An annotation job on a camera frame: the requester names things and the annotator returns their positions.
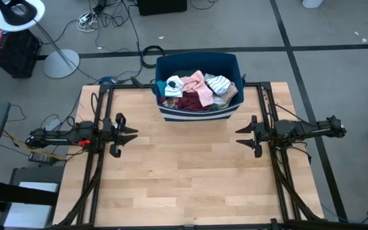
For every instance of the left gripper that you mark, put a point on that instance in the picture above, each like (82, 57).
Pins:
(112, 134)

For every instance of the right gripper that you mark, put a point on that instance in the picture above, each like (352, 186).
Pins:
(262, 132)

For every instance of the beige checked garment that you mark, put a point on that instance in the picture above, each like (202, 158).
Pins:
(230, 92)

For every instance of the teal knit garment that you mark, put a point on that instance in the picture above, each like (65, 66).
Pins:
(161, 87)

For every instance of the white teal-striped sock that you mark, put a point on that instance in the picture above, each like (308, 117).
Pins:
(219, 83)

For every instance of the white striped sock dark heel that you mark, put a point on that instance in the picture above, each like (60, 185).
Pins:
(175, 89)

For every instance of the maroon garment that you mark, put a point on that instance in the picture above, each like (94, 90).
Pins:
(190, 102)

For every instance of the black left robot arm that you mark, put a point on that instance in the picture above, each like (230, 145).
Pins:
(59, 137)

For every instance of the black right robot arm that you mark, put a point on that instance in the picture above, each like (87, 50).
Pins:
(311, 129)

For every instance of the grey power brick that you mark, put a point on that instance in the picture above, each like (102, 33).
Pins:
(54, 123)

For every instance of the black power adapter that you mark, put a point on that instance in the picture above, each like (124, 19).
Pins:
(40, 157)

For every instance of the navy white-striped fabric basket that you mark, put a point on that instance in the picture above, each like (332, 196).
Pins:
(196, 60)

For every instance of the white round floor stand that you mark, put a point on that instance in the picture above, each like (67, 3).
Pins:
(61, 64)

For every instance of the grey cabinet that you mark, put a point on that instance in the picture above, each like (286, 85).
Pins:
(30, 191)

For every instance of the white power strip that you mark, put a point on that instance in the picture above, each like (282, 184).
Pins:
(86, 18)

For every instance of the black box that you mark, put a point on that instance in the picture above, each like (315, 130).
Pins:
(161, 6)

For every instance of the black crate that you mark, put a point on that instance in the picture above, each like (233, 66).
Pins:
(14, 57)

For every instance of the white object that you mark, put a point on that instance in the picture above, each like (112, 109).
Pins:
(311, 3)

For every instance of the black curved object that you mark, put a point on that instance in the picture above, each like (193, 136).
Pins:
(14, 12)

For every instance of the black aluminium table frame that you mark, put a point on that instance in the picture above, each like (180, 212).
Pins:
(94, 179)

